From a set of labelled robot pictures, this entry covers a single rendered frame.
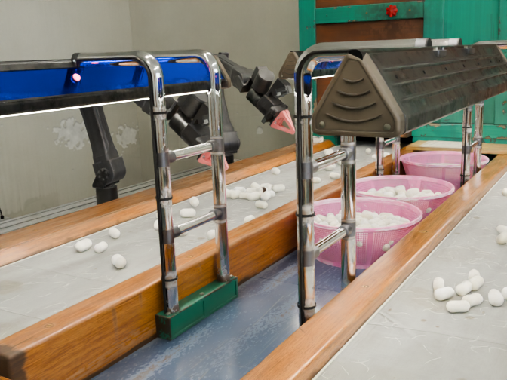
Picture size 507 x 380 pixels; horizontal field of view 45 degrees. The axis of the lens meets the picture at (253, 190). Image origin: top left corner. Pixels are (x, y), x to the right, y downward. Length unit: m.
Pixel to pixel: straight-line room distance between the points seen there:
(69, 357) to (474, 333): 0.54
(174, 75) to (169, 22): 2.83
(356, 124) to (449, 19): 1.80
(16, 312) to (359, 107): 0.67
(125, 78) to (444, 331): 0.64
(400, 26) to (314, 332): 1.70
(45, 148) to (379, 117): 3.29
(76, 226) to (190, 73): 0.42
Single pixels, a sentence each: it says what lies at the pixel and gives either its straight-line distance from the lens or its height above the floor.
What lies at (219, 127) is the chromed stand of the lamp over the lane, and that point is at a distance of 1.05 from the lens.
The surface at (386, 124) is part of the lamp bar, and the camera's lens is 0.52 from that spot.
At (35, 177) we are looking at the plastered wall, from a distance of 3.70.
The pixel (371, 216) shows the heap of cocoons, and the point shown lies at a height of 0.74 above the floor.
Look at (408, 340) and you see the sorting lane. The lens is 0.85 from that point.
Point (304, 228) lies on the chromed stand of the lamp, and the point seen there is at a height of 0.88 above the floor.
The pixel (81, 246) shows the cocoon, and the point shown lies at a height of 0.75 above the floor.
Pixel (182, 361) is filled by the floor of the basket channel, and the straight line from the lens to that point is 0.94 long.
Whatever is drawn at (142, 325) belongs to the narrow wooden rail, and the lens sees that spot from 0.98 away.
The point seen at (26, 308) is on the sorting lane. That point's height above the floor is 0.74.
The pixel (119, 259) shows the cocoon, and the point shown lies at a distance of 1.13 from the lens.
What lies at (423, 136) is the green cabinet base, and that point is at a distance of 2.34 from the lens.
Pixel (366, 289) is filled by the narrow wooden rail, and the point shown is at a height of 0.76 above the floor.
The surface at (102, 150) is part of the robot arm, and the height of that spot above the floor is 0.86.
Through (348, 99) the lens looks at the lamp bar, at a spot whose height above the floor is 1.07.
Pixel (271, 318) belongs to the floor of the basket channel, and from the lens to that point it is 1.06.
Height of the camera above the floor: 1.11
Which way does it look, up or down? 13 degrees down
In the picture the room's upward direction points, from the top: 2 degrees counter-clockwise
